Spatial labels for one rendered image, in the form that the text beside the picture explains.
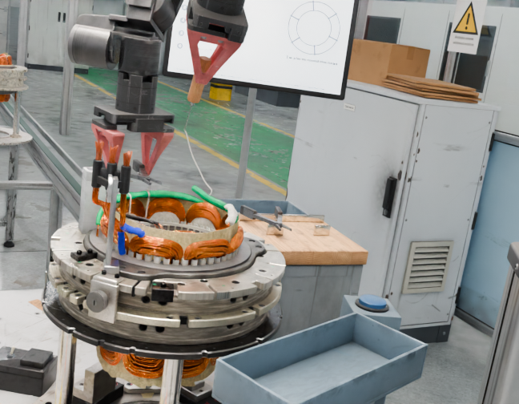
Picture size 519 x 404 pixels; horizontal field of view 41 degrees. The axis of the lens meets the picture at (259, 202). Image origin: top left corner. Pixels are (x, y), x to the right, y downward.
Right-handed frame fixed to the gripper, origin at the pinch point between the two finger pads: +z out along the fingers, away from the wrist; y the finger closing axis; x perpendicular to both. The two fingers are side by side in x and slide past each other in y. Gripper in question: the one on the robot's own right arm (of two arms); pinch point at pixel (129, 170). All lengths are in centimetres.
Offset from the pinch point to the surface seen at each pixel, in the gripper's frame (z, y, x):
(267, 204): 12.6, -39.8, -12.3
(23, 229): 130, -106, -305
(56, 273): 10.4, 15.1, 10.1
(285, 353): 11.3, -0.9, 37.8
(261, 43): -15, -75, -64
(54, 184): 55, -61, -164
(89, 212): 4.0, 8.8, 5.6
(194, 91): -14.7, 0.3, 14.9
